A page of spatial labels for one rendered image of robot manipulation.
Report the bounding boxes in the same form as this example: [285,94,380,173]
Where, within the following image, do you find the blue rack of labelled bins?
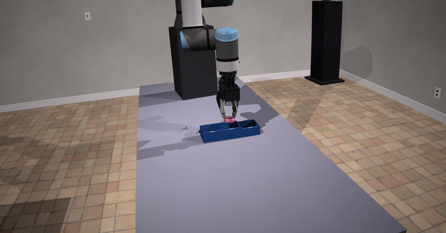
[200,119,260,143]

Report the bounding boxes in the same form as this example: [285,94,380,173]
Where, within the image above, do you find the pink rectangular block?
[225,116,234,123]

